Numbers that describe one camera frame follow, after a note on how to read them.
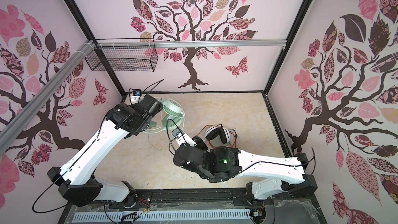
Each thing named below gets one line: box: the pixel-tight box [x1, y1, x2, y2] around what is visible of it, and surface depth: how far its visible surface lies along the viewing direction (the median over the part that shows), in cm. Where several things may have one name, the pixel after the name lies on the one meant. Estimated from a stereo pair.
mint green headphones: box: [154, 96, 186, 131], surface depth 70 cm
